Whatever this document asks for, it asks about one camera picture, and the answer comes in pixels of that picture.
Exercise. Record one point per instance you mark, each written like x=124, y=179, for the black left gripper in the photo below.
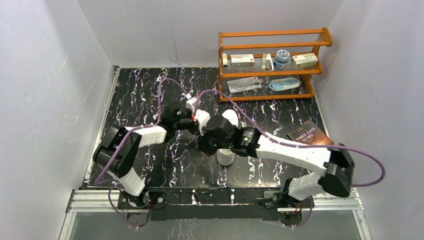
x=183, y=122

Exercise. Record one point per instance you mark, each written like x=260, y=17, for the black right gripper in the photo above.
x=203, y=144

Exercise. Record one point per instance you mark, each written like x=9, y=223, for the white sneaker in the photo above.
x=225, y=157

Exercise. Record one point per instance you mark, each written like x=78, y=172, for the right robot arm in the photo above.
x=331, y=166

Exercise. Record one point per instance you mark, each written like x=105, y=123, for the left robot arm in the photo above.
x=118, y=149

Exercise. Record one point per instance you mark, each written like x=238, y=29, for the white flat packet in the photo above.
x=244, y=84

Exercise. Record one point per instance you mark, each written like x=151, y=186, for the white box on left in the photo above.
x=242, y=60

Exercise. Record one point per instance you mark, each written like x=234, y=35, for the white box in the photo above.
x=242, y=60
x=304, y=60

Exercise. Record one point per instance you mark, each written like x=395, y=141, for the blue oval package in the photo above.
x=283, y=84

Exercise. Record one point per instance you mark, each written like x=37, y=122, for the orange wooden shelf rack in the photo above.
x=296, y=41

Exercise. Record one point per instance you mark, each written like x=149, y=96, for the beige clip item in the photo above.
x=267, y=63

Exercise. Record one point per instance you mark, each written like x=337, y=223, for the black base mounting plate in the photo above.
x=221, y=203

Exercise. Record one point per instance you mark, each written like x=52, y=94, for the dark book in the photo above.
x=310, y=134

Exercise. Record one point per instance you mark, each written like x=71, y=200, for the blue white round jar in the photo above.
x=281, y=59

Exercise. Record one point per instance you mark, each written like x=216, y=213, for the white box on right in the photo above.
x=304, y=60

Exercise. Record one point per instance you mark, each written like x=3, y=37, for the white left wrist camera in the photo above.
x=190, y=104

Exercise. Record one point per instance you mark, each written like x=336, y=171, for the aluminium rail frame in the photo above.
x=93, y=201

